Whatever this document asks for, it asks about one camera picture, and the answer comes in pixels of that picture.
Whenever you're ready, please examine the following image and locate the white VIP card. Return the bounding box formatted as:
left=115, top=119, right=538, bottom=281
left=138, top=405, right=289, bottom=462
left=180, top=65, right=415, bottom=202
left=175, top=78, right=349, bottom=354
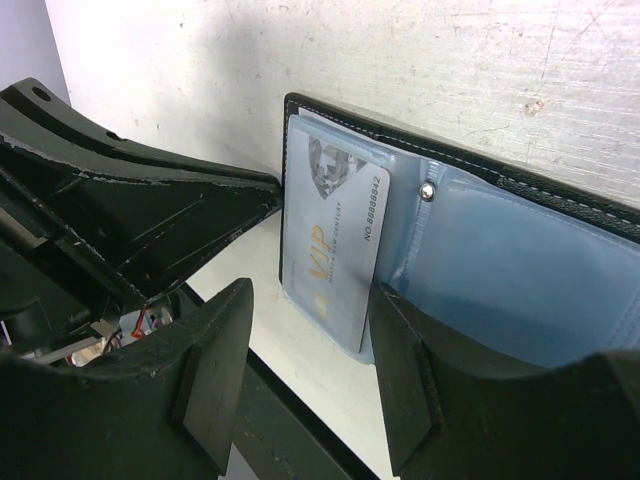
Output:
left=282, top=130, right=390, bottom=355

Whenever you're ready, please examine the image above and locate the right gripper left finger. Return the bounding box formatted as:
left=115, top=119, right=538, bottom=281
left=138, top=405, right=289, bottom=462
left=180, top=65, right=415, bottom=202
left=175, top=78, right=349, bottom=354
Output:
left=1, top=278, right=254, bottom=479

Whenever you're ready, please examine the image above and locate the black leather card holder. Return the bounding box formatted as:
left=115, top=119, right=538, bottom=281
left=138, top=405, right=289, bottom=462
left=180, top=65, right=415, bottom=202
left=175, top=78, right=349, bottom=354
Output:
left=279, top=93, right=639, bottom=367

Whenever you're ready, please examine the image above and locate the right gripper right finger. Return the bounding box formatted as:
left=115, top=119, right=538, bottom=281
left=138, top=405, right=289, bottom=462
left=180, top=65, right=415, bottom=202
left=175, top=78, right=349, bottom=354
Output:
left=368, top=283, right=639, bottom=479

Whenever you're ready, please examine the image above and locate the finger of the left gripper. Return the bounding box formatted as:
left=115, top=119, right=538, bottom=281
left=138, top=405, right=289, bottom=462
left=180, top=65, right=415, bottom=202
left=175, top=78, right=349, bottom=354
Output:
left=1, top=135, right=280, bottom=305
left=1, top=78, right=281, bottom=197

